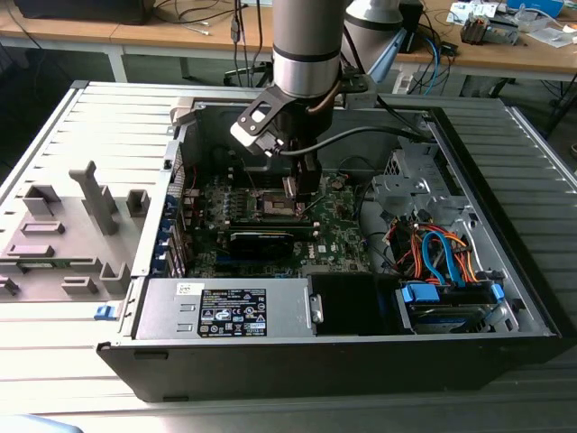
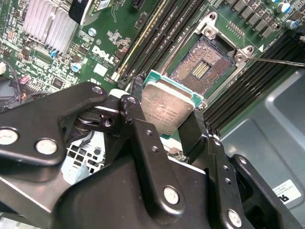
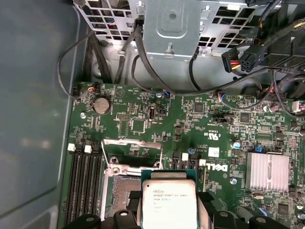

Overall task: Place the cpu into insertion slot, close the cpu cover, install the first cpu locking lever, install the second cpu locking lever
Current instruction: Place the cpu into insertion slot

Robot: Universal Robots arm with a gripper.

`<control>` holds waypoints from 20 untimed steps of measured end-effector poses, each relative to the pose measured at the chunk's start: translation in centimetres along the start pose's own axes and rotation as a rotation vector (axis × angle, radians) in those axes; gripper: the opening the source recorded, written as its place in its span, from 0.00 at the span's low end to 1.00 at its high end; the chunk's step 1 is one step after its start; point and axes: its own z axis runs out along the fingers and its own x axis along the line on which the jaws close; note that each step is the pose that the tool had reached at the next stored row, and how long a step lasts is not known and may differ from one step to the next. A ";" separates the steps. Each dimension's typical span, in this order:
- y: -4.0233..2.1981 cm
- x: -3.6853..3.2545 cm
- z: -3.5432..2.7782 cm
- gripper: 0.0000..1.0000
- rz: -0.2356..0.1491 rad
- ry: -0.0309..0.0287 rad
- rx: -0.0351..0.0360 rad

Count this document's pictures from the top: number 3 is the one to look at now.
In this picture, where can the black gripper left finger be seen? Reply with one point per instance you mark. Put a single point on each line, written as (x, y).
(126, 220)

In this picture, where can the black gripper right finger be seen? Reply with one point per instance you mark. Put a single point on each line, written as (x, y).
(226, 220)

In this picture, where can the silver CPU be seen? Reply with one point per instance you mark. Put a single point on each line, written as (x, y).
(166, 200)

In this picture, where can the CPU socket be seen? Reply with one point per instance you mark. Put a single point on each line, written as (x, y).
(121, 188)

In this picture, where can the silver chipset heatsink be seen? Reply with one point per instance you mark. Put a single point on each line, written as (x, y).
(267, 171)

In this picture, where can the green motherboard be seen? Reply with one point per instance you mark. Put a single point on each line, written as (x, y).
(190, 124)

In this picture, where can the round coin battery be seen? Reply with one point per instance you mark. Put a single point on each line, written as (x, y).
(101, 105)

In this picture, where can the black PC case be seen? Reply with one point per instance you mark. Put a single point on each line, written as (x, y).
(28, 107)

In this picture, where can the black power plug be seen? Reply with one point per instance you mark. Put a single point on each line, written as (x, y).
(230, 62)
(252, 57)

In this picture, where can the metal drive cage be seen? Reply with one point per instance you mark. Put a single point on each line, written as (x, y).
(171, 38)

